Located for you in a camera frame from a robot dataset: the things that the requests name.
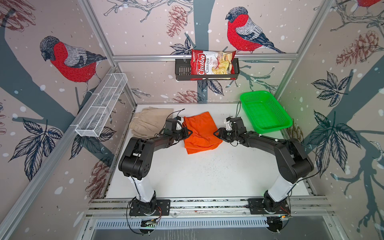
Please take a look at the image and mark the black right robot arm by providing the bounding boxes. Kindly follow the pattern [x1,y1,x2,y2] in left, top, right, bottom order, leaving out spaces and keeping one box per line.
[214,128,314,213]

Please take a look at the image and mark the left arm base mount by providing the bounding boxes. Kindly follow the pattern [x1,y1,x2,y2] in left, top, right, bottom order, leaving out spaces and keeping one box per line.
[127,194,171,217]

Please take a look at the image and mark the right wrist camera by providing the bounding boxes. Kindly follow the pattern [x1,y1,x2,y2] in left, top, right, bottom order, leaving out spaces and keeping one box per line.
[225,117,242,131]

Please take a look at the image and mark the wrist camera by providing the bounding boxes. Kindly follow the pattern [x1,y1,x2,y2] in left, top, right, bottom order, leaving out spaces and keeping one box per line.
[225,117,242,131]
[164,116,183,134]

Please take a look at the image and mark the beige shorts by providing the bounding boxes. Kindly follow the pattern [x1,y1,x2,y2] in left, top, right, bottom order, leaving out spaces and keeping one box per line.
[129,107,174,138]

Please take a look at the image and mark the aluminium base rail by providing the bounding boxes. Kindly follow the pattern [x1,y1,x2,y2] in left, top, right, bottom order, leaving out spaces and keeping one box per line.
[85,196,335,231]

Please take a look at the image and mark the right aluminium corner post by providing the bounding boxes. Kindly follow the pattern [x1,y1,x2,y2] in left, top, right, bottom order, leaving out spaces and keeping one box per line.
[274,0,334,100]

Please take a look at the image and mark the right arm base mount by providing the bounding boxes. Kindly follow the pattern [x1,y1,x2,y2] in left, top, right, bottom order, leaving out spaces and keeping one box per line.
[245,191,291,215]

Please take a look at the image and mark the white wire mesh shelf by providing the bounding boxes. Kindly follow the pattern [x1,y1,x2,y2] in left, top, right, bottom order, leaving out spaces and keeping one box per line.
[75,73,128,138]

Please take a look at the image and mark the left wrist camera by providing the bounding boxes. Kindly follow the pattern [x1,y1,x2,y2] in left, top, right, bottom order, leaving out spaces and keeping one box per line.
[164,116,183,134]

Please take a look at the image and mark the aluminium frame corner post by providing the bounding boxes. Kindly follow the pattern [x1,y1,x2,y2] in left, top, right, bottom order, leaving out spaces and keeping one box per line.
[77,0,138,107]

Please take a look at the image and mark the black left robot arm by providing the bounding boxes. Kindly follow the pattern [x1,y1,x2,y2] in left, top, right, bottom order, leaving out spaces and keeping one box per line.
[118,127,193,212]

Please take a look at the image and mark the red cassava chips bag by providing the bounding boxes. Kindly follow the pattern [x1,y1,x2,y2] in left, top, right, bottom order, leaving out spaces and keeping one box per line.
[191,50,237,76]

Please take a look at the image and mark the green plastic basket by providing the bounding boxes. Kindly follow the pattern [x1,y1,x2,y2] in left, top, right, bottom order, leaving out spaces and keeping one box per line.
[240,91,293,134]

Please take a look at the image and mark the horizontal aluminium frame bar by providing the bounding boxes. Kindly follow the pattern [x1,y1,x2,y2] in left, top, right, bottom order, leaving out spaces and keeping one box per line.
[112,53,299,63]

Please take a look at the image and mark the black wall basket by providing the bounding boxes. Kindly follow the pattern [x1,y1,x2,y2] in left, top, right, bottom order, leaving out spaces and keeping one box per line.
[175,58,240,81]

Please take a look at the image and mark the orange shorts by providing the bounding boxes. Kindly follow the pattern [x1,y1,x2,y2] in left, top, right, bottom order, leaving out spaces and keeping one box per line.
[183,112,223,155]

